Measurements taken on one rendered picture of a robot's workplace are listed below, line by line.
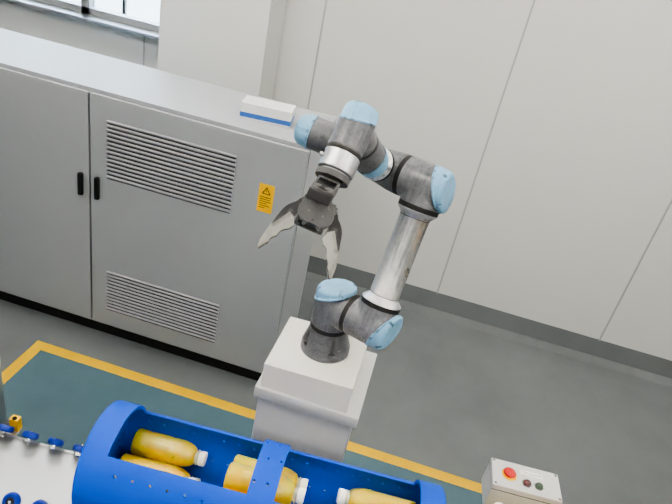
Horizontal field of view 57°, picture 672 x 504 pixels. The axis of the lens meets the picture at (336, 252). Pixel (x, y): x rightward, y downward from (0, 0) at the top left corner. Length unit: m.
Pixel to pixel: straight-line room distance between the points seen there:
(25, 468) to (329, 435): 0.85
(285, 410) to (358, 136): 0.97
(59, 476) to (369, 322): 0.95
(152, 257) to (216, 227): 0.43
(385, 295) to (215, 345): 1.90
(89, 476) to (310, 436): 0.66
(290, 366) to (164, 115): 1.54
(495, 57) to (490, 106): 0.28
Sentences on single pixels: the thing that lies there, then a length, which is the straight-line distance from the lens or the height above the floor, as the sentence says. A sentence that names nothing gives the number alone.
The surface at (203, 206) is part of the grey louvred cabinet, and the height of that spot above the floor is 1.01.
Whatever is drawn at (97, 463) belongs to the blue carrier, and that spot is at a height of 1.19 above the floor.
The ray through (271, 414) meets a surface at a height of 1.05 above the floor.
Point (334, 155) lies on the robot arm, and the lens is 1.21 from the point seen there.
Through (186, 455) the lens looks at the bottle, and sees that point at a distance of 1.77.
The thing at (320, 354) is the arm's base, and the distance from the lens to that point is 1.84.
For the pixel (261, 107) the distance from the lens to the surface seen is 2.94.
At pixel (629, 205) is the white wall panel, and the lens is 4.18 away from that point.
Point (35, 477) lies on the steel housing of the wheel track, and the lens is 1.96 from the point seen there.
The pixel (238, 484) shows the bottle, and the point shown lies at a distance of 1.61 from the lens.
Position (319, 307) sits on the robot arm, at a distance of 1.78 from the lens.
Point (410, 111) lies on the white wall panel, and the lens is 3.94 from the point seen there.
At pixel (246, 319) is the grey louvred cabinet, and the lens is 3.29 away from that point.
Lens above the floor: 2.44
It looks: 30 degrees down
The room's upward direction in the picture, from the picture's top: 13 degrees clockwise
